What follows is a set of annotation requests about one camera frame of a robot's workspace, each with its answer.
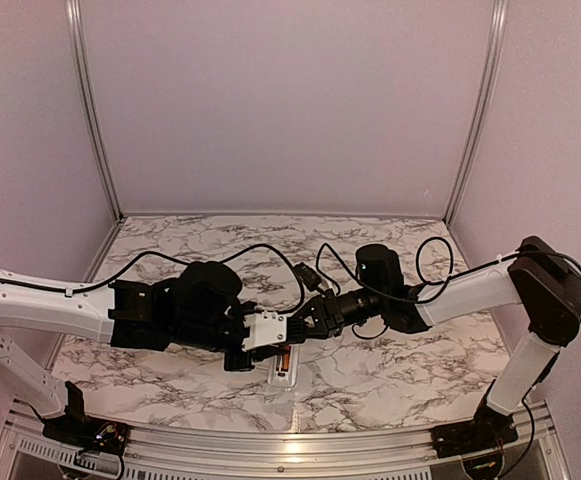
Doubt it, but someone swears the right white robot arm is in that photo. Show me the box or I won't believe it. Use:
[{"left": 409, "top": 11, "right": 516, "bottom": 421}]
[{"left": 288, "top": 236, "right": 581, "bottom": 448}]

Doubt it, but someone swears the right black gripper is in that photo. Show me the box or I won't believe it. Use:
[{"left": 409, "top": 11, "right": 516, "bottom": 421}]
[{"left": 292, "top": 287, "right": 386, "bottom": 339}]

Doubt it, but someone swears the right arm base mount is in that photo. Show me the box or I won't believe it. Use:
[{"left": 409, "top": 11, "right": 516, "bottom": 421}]
[{"left": 431, "top": 398, "right": 519, "bottom": 458}]

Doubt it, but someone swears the left aluminium corner post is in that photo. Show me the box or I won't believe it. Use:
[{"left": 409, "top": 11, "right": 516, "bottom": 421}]
[{"left": 66, "top": 0, "right": 124, "bottom": 223}]

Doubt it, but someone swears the front aluminium rail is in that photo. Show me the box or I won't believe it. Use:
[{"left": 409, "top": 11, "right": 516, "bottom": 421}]
[{"left": 0, "top": 402, "right": 573, "bottom": 479}]

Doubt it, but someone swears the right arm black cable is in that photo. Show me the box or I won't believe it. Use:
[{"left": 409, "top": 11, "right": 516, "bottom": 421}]
[{"left": 315, "top": 236, "right": 581, "bottom": 341}]

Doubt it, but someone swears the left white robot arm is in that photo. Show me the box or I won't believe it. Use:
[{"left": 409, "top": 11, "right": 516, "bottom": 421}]
[{"left": 0, "top": 262, "right": 287, "bottom": 445}]

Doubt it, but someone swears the white remote control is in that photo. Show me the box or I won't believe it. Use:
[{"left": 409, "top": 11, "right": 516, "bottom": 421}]
[{"left": 267, "top": 345, "right": 300, "bottom": 389}]

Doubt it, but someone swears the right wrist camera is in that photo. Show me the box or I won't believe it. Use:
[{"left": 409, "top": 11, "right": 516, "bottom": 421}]
[{"left": 293, "top": 262, "right": 322, "bottom": 292}]

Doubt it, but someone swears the right aluminium corner post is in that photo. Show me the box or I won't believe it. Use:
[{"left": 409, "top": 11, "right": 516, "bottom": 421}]
[{"left": 443, "top": 0, "right": 509, "bottom": 230}]

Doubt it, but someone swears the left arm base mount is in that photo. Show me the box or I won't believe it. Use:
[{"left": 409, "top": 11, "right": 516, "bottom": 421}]
[{"left": 42, "top": 381, "right": 130, "bottom": 456}]

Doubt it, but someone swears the aluminium corner post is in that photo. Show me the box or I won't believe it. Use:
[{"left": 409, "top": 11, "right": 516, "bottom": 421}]
[
  {"left": 443, "top": 0, "right": 509, "bottom": 230},
  {"left": 66, "top": 0, "right": 124, "bottom": 223}
]

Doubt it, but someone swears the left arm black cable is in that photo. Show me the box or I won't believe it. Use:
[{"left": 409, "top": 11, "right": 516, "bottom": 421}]
[{"left": 0, "top": 243, "right": 306, "bottom": 314}]

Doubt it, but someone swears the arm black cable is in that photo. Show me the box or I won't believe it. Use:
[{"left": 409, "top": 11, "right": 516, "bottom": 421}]
[
  {"left": 315, "top": 236, "right": 581, "bottom": 341},
  {"left": 0, "top": 243, "right": 306, "bottom": 314}
]

